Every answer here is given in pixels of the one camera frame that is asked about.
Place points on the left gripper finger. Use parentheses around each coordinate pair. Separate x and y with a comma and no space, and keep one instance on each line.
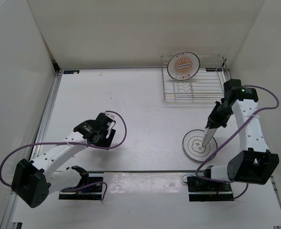
(102,143)
(108,138)

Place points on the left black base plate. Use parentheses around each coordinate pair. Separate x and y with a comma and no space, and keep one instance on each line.
(94,192)

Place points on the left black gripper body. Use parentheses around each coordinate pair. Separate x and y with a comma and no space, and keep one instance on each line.
(104,133)

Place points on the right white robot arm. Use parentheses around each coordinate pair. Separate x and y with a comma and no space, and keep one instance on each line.
(254,163)

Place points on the blue corner sticker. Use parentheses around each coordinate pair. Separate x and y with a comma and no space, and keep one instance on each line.
(71,72)

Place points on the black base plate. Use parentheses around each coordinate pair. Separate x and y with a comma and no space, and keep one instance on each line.
(94,192)
(200,190)

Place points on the orange sunburst plate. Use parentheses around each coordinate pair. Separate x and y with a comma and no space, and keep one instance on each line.
(183,66)

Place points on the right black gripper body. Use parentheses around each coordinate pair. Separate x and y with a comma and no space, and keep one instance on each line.
(220,113)

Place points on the clear wire dish rack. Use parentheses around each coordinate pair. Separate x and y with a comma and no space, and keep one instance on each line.
(202,90)

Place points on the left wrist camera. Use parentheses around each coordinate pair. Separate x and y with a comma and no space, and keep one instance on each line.
(110,119)

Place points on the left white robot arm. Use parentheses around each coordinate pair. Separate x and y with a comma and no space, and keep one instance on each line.
(34,180)

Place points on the white flower plate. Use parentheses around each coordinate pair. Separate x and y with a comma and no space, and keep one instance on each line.
(192,146)

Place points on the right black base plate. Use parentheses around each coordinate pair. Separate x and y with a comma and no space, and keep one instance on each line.
(200,190)

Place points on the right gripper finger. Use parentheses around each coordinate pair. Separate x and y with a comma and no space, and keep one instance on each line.
(215,120)
(211,125)

